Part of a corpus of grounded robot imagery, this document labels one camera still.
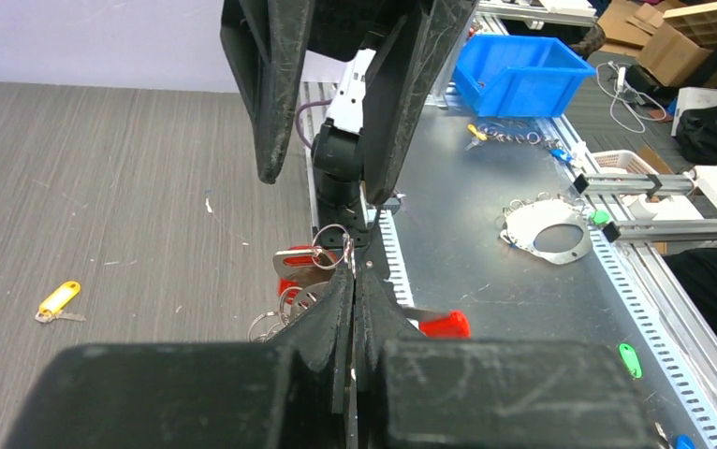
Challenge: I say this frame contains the blue key tag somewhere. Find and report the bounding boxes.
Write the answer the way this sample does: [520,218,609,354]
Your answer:
[673,434,695,449]

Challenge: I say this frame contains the spare keys on chain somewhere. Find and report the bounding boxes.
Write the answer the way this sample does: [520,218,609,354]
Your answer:
[463,121,576,165]

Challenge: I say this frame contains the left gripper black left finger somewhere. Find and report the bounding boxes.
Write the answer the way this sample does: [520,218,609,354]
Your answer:
[5,268,354,448]

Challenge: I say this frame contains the small white basket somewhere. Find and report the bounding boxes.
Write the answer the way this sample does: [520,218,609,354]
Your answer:
[593,150,658,175]

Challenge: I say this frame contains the aluminium profile bracket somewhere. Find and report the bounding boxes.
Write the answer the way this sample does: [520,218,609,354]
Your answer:
[573,166,717,242]

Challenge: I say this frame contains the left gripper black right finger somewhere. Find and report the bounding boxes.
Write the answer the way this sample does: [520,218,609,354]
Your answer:
[354,269,661,448]

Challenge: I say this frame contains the key with yellow tag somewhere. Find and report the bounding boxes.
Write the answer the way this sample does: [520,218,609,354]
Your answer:
[34,281,86,324]

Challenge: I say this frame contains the black bag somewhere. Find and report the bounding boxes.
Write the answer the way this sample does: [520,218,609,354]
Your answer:
[675,106,717,166]

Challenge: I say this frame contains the white cable on floor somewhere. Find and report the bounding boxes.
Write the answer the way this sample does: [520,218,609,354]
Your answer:
[595,60,668,135]

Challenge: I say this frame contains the blue plastic bin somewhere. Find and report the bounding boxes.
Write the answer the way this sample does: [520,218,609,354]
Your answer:
[452,34,596,118]

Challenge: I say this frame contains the aluminium front rail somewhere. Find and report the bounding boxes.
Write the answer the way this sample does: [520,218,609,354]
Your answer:
[299,80,717,449]

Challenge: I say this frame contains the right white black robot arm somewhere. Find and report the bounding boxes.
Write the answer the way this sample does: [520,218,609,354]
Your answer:
[220,1,476,245]

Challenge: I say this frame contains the cardboard boxes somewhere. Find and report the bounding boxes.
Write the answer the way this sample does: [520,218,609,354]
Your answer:
[598,1,717,87]

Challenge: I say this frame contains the green key tag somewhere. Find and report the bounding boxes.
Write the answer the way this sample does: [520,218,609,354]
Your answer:
[618,342,643,379]

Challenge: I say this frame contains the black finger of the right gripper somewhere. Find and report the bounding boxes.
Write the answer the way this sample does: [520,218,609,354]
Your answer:
[220,0,315,184]
[361,0,477,205]

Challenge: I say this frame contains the red keyring with metal chain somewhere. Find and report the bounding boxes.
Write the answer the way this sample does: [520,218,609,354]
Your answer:
[247,224,472,342]

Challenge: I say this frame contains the spare metal keyring plate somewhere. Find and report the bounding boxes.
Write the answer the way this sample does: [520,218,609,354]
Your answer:
[498,192,594,267]

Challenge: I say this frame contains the key with red tag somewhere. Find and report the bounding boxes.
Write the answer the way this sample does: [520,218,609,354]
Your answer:
[272,246,337,295]

